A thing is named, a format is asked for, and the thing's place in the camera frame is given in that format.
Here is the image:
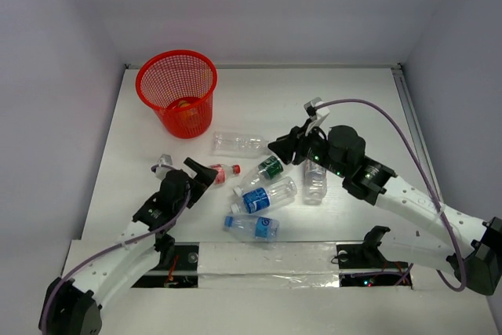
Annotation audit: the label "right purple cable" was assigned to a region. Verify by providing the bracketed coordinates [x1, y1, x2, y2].
[313, 98, 468, 292]

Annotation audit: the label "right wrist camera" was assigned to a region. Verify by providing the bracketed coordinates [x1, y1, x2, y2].
[304, 97, 330, 135]

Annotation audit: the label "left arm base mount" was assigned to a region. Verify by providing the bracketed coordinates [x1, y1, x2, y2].
[134, 243, 199, 289]

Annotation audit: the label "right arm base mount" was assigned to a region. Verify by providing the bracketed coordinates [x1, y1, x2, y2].
[330, 226, 413, 288]

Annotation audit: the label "blue label large bottle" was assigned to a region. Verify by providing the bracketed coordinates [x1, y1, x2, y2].
[230, 177, 297, 215]

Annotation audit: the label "white label clear bottle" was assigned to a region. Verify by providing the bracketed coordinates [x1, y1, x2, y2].
[303, 160, 327, 205]

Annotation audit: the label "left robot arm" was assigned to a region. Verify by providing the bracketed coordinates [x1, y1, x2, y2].
[38, 158, 218, 334]

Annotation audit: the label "red mesh plastic bin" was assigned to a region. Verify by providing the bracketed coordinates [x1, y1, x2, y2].
[135, 49, 217, 139]

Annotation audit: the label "red label small bottle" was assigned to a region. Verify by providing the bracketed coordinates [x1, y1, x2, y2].
[209, 164, 241, 186]

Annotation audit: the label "orange plastic bottle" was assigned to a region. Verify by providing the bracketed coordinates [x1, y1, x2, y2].
[176, 100, 198, 119]

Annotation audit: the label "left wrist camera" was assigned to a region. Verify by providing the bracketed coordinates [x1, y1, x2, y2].
[151, 154, 173, 180]

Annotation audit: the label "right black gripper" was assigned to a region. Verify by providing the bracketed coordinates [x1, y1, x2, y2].
[267, 118, 348, 178]

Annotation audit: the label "green label clear bottle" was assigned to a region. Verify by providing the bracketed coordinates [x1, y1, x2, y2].
[233, 155, 293, 197]

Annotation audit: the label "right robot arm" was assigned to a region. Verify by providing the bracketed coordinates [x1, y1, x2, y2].
[268, 126, 501, 296]

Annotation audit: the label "blue cap small bottle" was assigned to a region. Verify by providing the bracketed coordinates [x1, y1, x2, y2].
[224, 215, 279, 242]

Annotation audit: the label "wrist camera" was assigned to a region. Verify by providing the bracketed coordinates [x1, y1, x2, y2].
[151, 154, 173, 180]
[304, 97, 330, 135]

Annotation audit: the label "aluminium rail right edge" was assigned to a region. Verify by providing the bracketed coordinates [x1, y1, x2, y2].
[391, 64, 444, 202]

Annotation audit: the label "large clear plastic bottle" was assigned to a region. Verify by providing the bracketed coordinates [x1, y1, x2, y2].
[211, 132, 272, 158]

